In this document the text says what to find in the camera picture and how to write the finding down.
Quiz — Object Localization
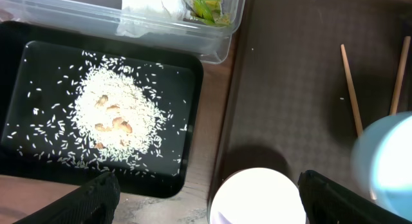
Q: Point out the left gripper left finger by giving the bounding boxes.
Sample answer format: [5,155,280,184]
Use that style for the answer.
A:
[16,173,120,224]

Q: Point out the clear plastic bin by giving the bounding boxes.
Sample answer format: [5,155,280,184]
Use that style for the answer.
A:
[1,0,245,64]

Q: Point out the white pink-rimmed bowl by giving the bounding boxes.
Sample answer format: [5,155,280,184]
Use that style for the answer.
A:
[209,167,306,224]

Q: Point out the light blue bowl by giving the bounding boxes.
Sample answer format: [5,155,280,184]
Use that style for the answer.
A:
[351,111,411,221]

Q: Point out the yellow snack wrapper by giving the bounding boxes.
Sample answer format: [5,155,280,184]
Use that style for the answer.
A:
[183,0,231,27]

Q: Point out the rice food scraps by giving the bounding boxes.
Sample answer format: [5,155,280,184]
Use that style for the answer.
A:
[1,50,192,178]

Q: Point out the dark brown serving tray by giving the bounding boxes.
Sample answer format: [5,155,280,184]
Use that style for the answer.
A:
[207,0,411,221]

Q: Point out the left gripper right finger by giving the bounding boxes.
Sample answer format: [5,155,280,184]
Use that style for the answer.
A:
[298,170,409,224]

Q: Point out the black rectangular tray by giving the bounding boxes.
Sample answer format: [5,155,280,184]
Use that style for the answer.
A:
[1,21,203,198]

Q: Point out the white napkin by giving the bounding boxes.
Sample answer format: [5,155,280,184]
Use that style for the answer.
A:
[116,0,187,38]

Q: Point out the wooden chopstick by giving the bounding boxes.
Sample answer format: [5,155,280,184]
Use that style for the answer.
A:
[389,36,411,115]
[340,44,363,136]

